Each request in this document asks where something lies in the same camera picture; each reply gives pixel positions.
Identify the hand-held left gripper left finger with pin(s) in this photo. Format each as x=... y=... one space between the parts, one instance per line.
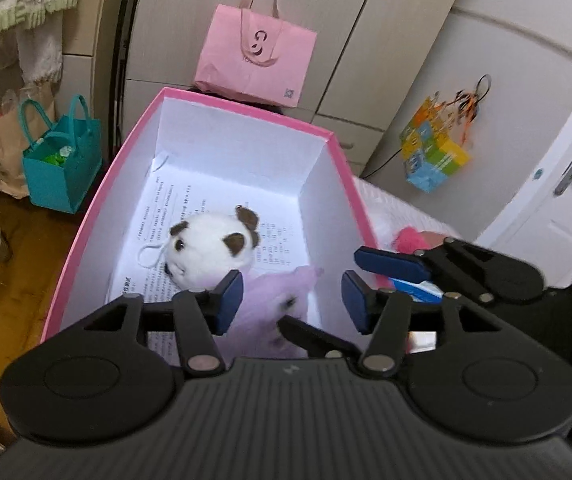
x=228 y=305

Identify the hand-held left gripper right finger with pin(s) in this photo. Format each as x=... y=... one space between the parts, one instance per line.
x=356 y=305

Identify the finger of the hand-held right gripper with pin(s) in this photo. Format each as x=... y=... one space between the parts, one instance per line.
x=316 y=337
x=391 y=262

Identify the purple plush toy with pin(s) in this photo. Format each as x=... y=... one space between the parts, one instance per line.
x=266 y=300

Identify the white brown panda plush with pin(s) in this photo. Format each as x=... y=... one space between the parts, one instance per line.
x=206 y=240

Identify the pink cardboard box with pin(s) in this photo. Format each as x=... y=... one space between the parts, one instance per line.
x=246 y=150

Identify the pink fluffy plush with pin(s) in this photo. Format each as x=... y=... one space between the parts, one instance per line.
x=406 y=240

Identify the printed paper sheet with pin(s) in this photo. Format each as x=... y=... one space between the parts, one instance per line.
x=166 y=210

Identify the colourful checked gift bag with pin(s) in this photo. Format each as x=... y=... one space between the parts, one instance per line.
x=431 y=155

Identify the white door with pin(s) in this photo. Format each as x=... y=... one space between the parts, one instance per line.
x=541 y=210

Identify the orange ribbon bundle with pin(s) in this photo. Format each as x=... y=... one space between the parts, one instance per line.
x=466 y=105

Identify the teal handbag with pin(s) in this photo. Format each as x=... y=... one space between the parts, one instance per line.
x=56 y=185

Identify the pink tote bag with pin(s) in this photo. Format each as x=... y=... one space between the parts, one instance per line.
x=256 y=75

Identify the beige wardrobe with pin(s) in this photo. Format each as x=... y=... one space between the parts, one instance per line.
x=341 y=10

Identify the black clothes rack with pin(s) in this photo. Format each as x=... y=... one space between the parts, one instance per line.
x=121 y=60

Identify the brown paper bag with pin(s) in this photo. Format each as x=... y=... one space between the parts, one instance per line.
x=1 y=160

